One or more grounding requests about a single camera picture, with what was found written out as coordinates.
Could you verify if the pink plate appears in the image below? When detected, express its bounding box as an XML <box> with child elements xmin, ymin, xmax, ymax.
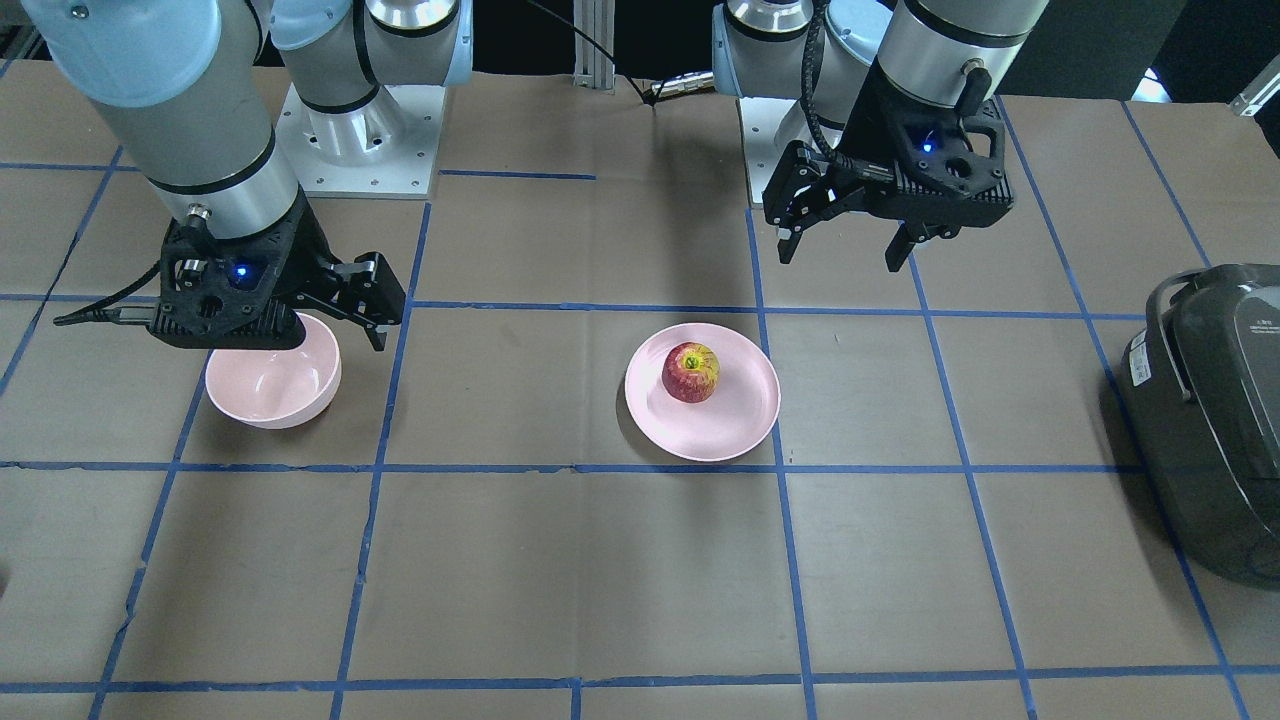
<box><xmin>623</xmin><ymin>322</ymin><xmax>781</xmax><ymax>462</ymax></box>

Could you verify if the pink bowl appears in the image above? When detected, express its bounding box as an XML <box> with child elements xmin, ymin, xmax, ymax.
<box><xmin>204</xmin><ymin>314</ymin><xmax>343</xmax><ymax>430</ymax></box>

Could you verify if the white base plate image-right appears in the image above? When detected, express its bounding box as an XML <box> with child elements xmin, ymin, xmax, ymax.
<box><xmin>737</xmin><ymin>97</ymin><xmax>817</xmax><ymax>209</ymax></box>

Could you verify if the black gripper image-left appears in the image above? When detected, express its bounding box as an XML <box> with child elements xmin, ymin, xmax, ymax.
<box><xmin>148</xmin><ymin>193</ymin><xmax>406</xmax><ymax>352</ymax></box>

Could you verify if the aluminium profile post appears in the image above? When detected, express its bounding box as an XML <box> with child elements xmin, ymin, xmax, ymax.
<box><xmin>572</xmin><ymin>0</ymin><xmax>616</xmax><ymax>94</ymax></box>

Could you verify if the white base plate image-left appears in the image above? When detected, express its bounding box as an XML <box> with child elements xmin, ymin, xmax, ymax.
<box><xmin>276</xmin><ymin>85</ymin><xmax>448</xmax><ymax>201</ymax></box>

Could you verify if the black background cable with plug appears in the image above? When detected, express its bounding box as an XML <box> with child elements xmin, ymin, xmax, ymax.
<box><xmin>520</xmin><ymin>0</ymin><xmax>717</xmax><ymax>105</ymax></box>

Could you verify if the black cable image-left gripper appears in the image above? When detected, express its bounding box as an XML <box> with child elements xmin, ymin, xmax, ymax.
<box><xmin>52</xmin><ymin>260</ymin><xmax>161</xmax><ymax>327</ymax></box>

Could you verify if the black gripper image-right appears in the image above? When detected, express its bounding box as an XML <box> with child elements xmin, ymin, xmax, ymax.
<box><xmin>762</xmin><ymin>61</ymin><xmax>1015</xmax><ymax>273</ymax></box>

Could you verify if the red apple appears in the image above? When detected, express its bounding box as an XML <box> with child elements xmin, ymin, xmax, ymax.
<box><xmin>660</xmin><ymin>342</ymin><xmax>721</xmax><ymax>404</ymax></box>

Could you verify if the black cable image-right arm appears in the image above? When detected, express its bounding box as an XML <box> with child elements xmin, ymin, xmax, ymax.
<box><xmin>799</xmin><ymin>1</ymin><xmax>852</xmax><ymax>170</ymax></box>

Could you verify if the dark grey rice cooker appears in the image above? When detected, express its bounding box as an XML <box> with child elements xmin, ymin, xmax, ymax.
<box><xmin>1119</xmin><ymin>264</ymin><xmax>1279</xmax><ymax>591</ymax></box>

